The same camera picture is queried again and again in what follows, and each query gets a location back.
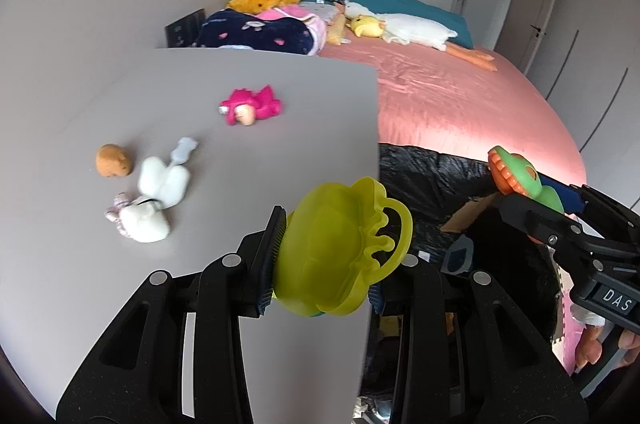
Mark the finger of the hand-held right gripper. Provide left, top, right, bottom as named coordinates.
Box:
left=537, top=173, right=640, bottom=239
left=495, top=191, right=603, bottom=255

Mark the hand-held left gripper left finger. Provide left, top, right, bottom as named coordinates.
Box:
left=56, top=205, right=288, bottom=424

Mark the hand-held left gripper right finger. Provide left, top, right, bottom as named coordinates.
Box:
left=367, top=254, right=586, bottom=424

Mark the green frog toy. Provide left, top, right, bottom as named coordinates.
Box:
left=487, top=145, right=566, bottom=215

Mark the yellow-green plastic toy case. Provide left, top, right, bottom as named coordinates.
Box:
left=272, top=176, right=414, bottom=317

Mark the bin with black bag liner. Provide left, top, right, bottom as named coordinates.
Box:
left=350, top=143, right=576, bottom=424

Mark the pink foam floor mat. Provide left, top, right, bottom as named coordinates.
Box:
left=550, top=271, right=618, bottom=375

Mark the white plush bootie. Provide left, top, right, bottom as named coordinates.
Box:
left=137, top=156, right=190, bottom=209
left=120, top=199, right=171, bottom=243

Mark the pale blue paper scrap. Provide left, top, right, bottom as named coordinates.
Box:
left=169, top=137, right=199, bottom=166

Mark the bed with pink sheet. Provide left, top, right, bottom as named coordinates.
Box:
left=320, top=38, right=587, bottom=189

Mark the pink dinosaur toy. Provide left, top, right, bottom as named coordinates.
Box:
left=219, top=84, right=282, bottom=127

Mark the small patterned cloth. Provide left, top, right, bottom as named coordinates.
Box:
left=104, top=192, right=132, bottom=235

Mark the brown round toy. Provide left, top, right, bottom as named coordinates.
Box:
left=95, top=144, right=135, bottom=179

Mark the navy printed blanket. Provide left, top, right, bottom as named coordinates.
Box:
left=196, top=10, right=313, bottom=56

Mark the yellow patterned cloth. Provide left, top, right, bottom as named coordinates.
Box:
left=326, top=12, right=347, bottom=46

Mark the white goose plush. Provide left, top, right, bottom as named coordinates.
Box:
left=345, top=2, right=496, bottom=72

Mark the yellow duck plush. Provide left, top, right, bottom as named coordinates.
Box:
left=348, top=15, right=386, bottom=38

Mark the pale printed pillow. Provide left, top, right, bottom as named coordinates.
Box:
left=299, top=1, right=337, bottom=24

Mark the teal pillow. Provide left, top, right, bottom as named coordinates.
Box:
left=305, top=0, right=473, bottom=49

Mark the yellow star pillow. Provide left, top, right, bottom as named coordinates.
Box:
left=226, top=0, right=301, bottom=14

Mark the black wall socket panel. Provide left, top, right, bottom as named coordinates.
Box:
left=165, top=8, right=207, bottom=49

